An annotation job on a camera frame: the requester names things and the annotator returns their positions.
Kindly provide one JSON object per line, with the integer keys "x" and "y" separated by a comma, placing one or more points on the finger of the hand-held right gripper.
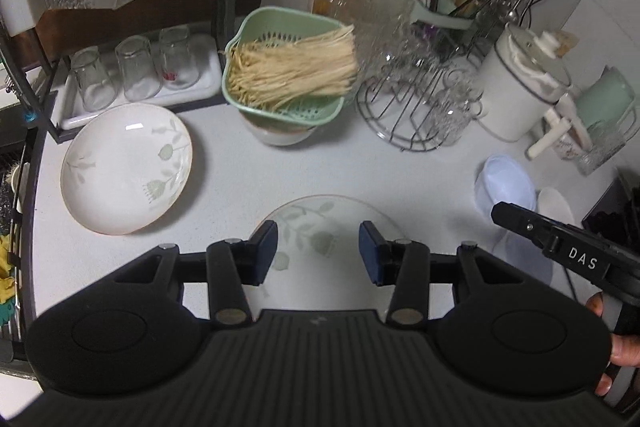
{"x": 517, "y": 219}

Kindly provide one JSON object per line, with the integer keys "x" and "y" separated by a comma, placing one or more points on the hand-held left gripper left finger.
{"x": 265, "y": 252}

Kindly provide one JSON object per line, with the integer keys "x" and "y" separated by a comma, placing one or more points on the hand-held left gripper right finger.
{"x": 370, "y": 257}

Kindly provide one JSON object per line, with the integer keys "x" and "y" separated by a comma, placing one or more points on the large white bowl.
{"x": 505, "y": 187}

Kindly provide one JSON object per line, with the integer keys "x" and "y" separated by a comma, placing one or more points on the white floral plate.
{"x": 120, "y": 157}
{"x": 320, "y": 227}

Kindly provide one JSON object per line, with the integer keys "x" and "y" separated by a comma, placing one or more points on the person's right hand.
{"x": 625, "y": 349}

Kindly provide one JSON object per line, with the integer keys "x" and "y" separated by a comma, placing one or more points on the small white bowl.
{"x": 556, "y": 206}

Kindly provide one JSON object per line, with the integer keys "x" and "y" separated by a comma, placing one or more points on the tall textured glass tumbler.
{"x": 600, "y": 154}

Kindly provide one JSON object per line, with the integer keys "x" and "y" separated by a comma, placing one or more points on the white electric pot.
{"x": 505, "y": 107}

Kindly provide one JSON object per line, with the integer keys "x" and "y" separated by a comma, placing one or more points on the white bowl with red rim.
{"x": 280, "y": 134}

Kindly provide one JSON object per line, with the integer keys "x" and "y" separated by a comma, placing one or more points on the textured glass cup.
{"x": 387, "y": 14}
{"x": 455, "y": 117}

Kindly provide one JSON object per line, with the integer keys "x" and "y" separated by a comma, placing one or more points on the green electric kettle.
{"x": 605, "y": 94}

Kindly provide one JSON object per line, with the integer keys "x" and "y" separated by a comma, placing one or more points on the glass pot lid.
{"x": 540, "y": 52}

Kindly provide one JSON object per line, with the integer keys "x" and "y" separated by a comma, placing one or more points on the dried noodles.
{"x": 295, "y": 67}

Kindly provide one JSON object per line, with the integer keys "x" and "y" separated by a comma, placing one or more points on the white drain tray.
{"x": 207, "y": 67}

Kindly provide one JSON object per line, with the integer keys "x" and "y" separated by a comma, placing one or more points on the green chopstick holder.
{"x": 440, "y": 21}

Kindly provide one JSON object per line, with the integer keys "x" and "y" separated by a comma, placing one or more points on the clear drinking glass red print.
{"x": 177, "y": 57}

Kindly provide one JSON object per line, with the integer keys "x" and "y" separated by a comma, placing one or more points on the green colander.
{"x": 260, "y": 24}

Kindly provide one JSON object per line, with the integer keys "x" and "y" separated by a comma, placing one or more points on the yellow cloth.
{"x": 7, "y": 267}

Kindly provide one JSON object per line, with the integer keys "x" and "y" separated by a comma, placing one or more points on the wooden cutting board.
{"x": 150, "y": 19}

